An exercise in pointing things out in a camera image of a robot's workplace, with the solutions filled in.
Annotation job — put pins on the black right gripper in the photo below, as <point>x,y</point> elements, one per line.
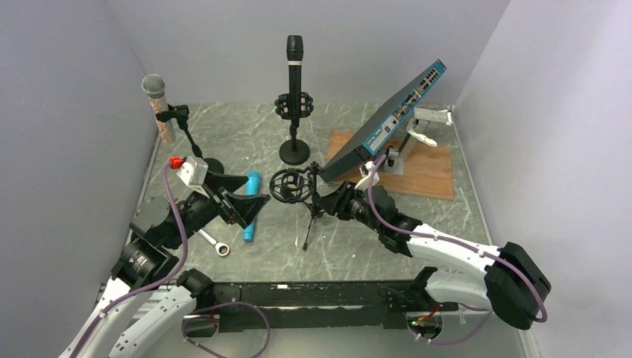
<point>337,203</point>

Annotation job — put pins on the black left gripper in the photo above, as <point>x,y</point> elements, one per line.
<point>243,208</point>

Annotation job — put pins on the blue microphone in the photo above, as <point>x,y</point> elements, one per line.
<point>254,180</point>

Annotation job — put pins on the black tripod shock mount stand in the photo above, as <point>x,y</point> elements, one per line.
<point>298,186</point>

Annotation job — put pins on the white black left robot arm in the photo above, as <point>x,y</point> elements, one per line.
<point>148,290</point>

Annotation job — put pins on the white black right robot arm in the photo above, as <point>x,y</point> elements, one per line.
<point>504,279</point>

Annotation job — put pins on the black clip microphone stand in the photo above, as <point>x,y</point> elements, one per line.
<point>181,114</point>

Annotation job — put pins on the black round base stand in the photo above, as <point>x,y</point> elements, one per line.
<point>294,151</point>

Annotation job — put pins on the silver head glitter microphone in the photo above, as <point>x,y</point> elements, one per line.
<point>154,86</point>

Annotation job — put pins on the black microphone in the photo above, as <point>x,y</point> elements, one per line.
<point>294,54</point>

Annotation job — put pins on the silver ratchet wrench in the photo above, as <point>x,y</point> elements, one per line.
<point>221,248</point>

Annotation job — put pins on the wooden board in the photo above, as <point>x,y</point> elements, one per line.
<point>427,171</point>

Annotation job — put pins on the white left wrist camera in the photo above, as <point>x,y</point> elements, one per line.
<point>193,171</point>

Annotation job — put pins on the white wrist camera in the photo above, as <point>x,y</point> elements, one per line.
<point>369,176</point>
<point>193,171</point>

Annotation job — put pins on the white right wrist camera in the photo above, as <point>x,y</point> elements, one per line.
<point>369,176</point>

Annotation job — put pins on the blue network switch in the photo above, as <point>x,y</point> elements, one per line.
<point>366,142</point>

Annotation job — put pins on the grey metal bracket stand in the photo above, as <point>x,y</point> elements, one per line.
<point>396,157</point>

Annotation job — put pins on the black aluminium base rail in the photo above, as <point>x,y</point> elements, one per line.
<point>250,306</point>

